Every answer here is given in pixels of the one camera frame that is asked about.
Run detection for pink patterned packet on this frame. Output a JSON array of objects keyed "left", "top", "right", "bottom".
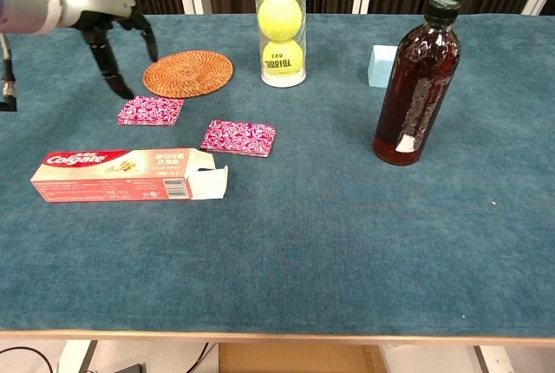
[
  {"left": 116, "top": 95, "right": 186, "bottom": 128},
  {"left": 199, "top": 119, "right": 278, "bottom": 160}
]

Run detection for round woven rattan coaster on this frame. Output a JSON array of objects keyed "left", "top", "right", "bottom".
[{"left": 142, "top": 49, "right": 235, "bottom": 100}]

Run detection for red Colgate toothpaste box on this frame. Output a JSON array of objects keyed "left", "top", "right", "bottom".
[{"left": 29, "top": 147, "right": 230, "bottom": 204}]

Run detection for plain yellow tennis ball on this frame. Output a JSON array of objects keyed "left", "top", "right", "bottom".
[{"left": 257, "top": 0, "right": 304, "bottom": 43}]

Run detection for yellow tennis ball black print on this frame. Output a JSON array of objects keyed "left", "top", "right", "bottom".
[{"left": 261, "top": 38, "right": 304, "bottom": 77}]

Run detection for clear plastic tennis ball tube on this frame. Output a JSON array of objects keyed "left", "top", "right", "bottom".
[{"left": 252, "top": 0, "right": 308, "bottom": 88}]

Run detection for light blue foam cube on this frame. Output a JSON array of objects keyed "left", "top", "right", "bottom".
[{"left": 367, "top": 44, "right": 398, "bottom": 88}]

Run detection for blue-green velvet table cloth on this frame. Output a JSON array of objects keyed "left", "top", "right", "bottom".
[{"left": 0, "top": 12, "right": 555, "bottom": 336}]

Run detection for dark brown liquid bottle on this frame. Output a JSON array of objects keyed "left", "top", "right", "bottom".
[{"left": 372, "top": 0, "right": 462, "bottom": 167}]

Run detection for white table leg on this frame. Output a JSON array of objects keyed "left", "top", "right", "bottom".
[
  {"left": 473, "top": 344, "right": 511, "bottom": 373},
  {"left": 56, "top": 340, "right": 99, "bottom": 373}
]

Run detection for brown cardboard box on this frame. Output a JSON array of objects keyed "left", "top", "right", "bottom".
[{"left": 218, "top": 342, "right": 389, "bottom": 373}]

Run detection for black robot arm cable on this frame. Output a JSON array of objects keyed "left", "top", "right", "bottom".
[{"left": 0, "top": 33, "right": 19, "bottom": 113}]

